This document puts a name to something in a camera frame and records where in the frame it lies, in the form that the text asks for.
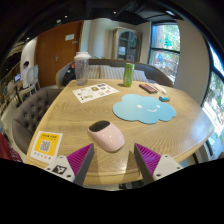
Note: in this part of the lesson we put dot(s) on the black backpack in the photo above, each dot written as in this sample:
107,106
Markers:
69,75

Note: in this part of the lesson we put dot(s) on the pink computer mouse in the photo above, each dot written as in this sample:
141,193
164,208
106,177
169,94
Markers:
107,137

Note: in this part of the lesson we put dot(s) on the black red flat case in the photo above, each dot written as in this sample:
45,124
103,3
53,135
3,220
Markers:
148,88

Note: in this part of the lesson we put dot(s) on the large striped cushion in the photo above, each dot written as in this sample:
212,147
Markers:
111,72

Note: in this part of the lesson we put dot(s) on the small teal pack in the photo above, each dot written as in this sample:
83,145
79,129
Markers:
164,98

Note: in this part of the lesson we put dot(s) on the white sticker sheet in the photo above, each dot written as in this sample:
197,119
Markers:
95,92

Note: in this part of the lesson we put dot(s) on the green drink can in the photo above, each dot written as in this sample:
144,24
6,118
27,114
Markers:
128,75

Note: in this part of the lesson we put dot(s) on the glass door cabinet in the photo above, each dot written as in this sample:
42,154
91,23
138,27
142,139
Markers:
128,45

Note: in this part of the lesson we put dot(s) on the brown curved sofa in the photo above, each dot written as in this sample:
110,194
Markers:
156,75

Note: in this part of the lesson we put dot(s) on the small striped cushion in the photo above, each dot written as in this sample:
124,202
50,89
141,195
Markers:
94,71

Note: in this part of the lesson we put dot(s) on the grey tufted armchair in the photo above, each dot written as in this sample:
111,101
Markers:
31,113

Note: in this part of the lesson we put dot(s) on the white chairs group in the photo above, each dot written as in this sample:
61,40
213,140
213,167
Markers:
32,81

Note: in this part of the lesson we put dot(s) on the blue cloud-shaped mouse pad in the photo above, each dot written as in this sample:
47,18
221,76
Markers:
143,108

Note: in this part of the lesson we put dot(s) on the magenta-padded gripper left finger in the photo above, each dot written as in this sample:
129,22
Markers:
79,161

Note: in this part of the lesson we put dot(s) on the yellow code sticker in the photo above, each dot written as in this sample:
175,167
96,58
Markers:
46,146

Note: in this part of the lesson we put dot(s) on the laptop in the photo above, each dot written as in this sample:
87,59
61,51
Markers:
17,77

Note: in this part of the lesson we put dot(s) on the wooden door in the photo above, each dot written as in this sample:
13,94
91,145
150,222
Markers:
56,50

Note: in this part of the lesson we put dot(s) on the black-framed window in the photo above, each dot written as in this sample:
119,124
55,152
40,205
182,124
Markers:
165,50
215,100

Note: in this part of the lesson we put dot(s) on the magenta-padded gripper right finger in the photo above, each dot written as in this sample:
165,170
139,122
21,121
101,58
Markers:
150,160

